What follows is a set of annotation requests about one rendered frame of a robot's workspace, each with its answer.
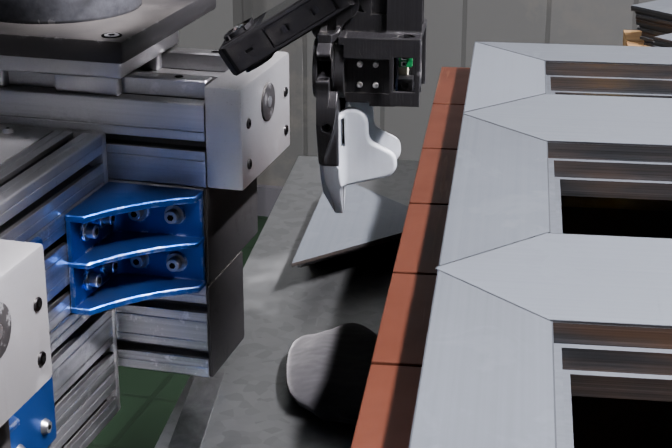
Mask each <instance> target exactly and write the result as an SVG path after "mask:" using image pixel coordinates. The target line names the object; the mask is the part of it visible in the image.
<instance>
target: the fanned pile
mask: <svg viewBox="0 0 672 448"><path fill-rule="evenodd" d="M407 210H408V206H406V205H403V204H401V203H399V202H396V201H394V200H391V199H389V198H387V197H384V196H382V195H380V194H377V193H375V192H373V191H370V190H368V189H365V188H363V187H361V186H358V185H356V184H351V185H347V186H346V192H345V205H344V211H343V213H336V212H334V210H333V208H332V207H331V205H330V203H329V201H328V200H327V198H326V196H325V194H324V193H322V195H321V198H320V200H319V202H318V205H317V207H316V209H315V211H314V214H313V216H312V218H311V221H310V223H309V225H308V227H307V230H306V232H305V234H304V237H303V239H302V241H301V243H300V246H299V248H298V250H297V253H296V255H295V257H294V259H293V262H292V267H294V266H298V267H300V268H302V267H305V266H308V265H312V264H315V263H319V262H322V261H326V260H329V259H332V258H336V257H339V256H343V255H346V254H350V253H353V252H356V251H360V250H363V249H367V248H370V247H374V246H377V245H380V244H384V243H387V242H391V241H394V240H398V239H401V235H402V231H403V226H404V222H405V218H406V214H407Z"/></svg>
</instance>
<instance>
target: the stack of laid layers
mask: <svg viewBox="0 0 672 448"><path fill-rule="evenodd" d="M545 67H546V94H565V95H595V96H624V97H654V98H672V65H653V64H620V63H588V62H556V61H545ZM548 168H549V199H550V230H551V233H562V234H563V228H562V209H561V196H579V197H603V198H627V199H651V200H672V146H653V145H627V144H600V143H574V142H548ZM552 322H553V335H554V369H555V402H556V436H557V448H574V439H573V419H572V400H571V396H581V397H598V398H615V399H632V400H650V401H667V402H672V327H658V326H638V325H619V324H600V323H581V322H561V321H552Z"/></svg>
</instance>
